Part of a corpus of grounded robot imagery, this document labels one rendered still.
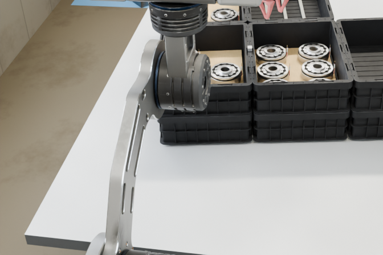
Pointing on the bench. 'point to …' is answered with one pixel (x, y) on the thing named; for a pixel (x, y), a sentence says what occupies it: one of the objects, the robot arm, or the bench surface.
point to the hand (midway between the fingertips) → (273, 12)
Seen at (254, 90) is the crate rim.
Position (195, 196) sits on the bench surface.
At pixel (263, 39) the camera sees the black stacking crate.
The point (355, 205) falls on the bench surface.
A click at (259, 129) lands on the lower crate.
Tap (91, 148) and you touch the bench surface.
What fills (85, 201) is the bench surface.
